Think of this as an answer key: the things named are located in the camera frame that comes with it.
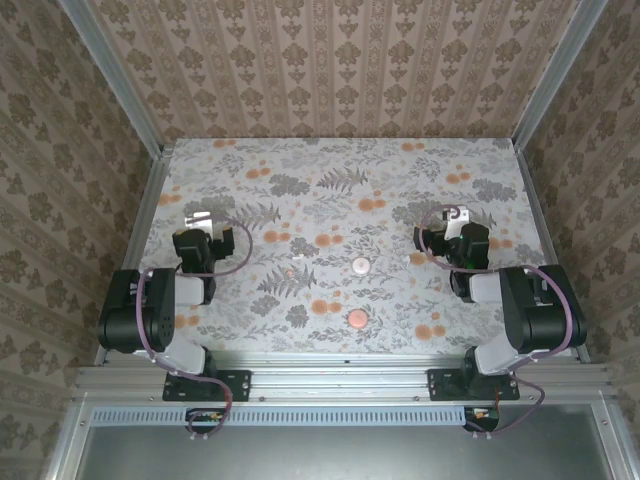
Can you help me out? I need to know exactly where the grey slotted cable duct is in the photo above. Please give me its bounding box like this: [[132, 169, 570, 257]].
[[92, 405, 464, 428]]

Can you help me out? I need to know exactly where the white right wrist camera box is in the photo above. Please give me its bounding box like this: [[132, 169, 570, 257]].
[[442, 204, 471, 227]]

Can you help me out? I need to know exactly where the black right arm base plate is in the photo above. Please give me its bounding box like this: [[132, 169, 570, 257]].
[[427, 368, 521, 403]]

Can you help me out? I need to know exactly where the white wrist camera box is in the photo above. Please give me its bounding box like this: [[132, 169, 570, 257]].
[[442, 204, 471, 227], [183, 211, 214, 234]]

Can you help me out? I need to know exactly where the aluminium side rail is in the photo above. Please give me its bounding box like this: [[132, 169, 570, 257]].
[[513, 142, 592, 364], [93, 143, 175, 365]]

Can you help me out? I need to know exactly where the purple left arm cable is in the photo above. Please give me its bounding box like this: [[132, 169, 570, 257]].
[[135, 215, 253, 441]]

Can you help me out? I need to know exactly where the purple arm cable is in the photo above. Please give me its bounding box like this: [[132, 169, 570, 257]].
[[135, 215, 253, 441], [417, 202, 575, 439]]

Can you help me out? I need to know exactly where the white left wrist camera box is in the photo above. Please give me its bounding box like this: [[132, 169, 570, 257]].
[[183, 211, 214, 234]]

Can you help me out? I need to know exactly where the grey metal sheet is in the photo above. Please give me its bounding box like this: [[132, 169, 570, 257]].
[[74, 424, 619, 480]]

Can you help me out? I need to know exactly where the aluminium front mounting rail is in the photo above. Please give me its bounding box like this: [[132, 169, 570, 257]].
[[74, 352, 614, 406]]

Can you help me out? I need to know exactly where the small control board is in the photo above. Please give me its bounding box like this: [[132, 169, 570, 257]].
[[185, 407, 226, 434], [463, 405, 501, 432]]

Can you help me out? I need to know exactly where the aluminium frame post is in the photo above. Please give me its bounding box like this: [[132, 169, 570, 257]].
[[58, 0, 169, 159], [512, 0, 609, 151]]

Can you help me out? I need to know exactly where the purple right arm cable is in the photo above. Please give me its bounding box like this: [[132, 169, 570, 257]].
[[417, 202, 575, 439]]

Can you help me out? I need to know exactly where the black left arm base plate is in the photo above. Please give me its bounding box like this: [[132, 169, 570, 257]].
[[163, 368, 251, 403]]

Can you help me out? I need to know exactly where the floral patterned table cover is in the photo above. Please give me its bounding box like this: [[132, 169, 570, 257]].
[[117, 137, 576, 357]]

